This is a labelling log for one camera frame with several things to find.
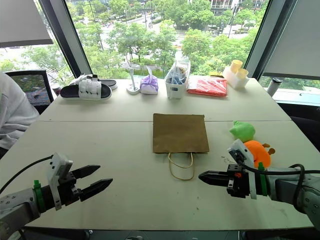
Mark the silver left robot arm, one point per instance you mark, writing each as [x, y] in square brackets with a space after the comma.
[15, 206]

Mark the white stand with pole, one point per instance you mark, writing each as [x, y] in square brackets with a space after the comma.
[132, 88]

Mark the tall pale yellow cup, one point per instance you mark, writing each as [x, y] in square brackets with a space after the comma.
[236, 66]

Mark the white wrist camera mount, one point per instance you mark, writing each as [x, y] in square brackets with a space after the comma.
[56, 170]
[241, 150]

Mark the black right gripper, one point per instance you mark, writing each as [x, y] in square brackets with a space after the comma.
[240, 186]

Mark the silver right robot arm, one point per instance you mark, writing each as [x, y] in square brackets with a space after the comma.
[285, 186]

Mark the white bottle with black lid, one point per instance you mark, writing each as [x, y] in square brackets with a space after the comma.
[273, 87]

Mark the clear plastic zip bag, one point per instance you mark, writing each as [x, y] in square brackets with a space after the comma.
[178, 71]

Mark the person in white shirt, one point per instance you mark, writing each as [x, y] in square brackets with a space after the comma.
[15, 112]

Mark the black monitor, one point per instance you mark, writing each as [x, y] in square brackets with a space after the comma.
[32, 85]

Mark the flat yellow item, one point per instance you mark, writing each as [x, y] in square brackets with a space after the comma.
[216, 74]

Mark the white plastic bin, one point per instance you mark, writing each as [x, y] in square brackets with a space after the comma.
[175, 91]

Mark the short pale yellow cup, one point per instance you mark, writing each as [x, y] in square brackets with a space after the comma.
[243, 73]

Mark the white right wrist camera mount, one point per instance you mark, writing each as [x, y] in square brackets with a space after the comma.
[241, 150]

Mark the grey roller blind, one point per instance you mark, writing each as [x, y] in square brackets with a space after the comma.
[297, 37]
[22, 20]

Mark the purple and white pouch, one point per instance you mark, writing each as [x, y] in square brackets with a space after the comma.
[149, 85]

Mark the orange and green plush toy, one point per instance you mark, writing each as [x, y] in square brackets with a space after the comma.
[260, 153]

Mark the black and white slipper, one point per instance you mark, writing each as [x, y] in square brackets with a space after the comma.
[87, 91]
[107, 82]

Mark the dark window frame post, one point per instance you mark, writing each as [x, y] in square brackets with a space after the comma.
[67, 37]
[267, 37]

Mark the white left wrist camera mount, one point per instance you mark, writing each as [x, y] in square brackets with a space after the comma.
[56, 170]

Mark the white cup holder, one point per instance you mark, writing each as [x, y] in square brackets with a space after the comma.
[235, 80]

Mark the brown paper bag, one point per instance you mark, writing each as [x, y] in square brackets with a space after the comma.
[180, 132]

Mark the red packaged cloth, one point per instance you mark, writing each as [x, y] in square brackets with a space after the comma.
[208, 86]

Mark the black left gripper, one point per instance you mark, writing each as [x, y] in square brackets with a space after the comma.
[67, 187]

